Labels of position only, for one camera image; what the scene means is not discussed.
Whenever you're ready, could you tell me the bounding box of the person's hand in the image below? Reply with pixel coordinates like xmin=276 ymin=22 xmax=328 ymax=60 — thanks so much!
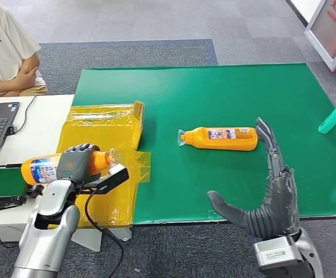
xmin=13 ymin=65 xmax=38 ymax=91

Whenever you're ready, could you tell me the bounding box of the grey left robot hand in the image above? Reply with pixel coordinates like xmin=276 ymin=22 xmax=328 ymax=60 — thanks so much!
xmin=56 ymin=143 xmax=102 ymax=185

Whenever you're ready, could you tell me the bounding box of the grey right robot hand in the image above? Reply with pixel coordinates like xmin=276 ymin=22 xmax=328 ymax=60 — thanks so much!
xmin=207 ymin=116 xmax=300 ymax=239

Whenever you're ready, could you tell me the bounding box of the orange detergent bottle clear cap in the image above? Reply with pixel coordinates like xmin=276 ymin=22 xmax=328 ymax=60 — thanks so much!
xmin=20 ymin=148 xmax=122 ymax=187
xmin=177 ymin=126 xmax=259 ymax=152

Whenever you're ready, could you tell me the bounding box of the yellow taped cardboard box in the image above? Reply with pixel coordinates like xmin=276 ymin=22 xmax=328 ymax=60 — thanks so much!
xmin=48 ymin=100 xmax=152 ymax=228

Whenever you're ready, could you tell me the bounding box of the person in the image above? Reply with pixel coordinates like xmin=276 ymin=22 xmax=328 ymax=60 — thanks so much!
xmin=0 ymin=0 xmax=48 ymax=97

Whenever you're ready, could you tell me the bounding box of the white desk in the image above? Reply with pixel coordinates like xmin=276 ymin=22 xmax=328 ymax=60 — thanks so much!
xmin=0 ymin=94 xmax=132 ymax=253

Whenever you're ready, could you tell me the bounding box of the black knob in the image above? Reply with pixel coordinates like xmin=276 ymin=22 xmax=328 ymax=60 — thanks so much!
xmin=26 ymin=184 xmax=45 ymax=199

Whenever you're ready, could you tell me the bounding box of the small green mat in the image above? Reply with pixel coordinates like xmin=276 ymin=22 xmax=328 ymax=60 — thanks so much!
xmin=0 ymin=167 xmax=27 ymax=198

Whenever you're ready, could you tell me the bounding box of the green table mat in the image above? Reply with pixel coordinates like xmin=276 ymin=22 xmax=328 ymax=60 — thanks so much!
xmin=70 ymin=63 xmax=336 ymax=225

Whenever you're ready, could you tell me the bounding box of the white framed red sign board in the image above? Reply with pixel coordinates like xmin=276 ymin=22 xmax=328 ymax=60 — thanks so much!
xmin=304 ymin=0 xmax=336 ymax=73

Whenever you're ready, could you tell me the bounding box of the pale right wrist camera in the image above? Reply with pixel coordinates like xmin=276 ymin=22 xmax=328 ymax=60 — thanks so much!
xmin=253 ymin=236 xmax=315 ymax=278

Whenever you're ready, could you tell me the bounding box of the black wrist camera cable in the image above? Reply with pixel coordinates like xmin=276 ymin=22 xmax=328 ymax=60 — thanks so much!
xmin=83 ymin=188 xmax=125 ymax=278

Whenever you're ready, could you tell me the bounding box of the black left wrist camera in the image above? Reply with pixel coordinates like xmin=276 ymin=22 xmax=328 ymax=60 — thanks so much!
xmin=75 ymin=163 xmax=130 ymax=195

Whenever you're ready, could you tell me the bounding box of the black laptop cable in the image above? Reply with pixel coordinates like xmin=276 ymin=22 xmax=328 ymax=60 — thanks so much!
xmin=5 ymin=95 xmax=38 ymax=136

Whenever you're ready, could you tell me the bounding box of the black flat bracket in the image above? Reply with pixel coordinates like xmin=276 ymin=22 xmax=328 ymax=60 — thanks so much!
xmin=0 ymin=195 xmax=27 ymax=213

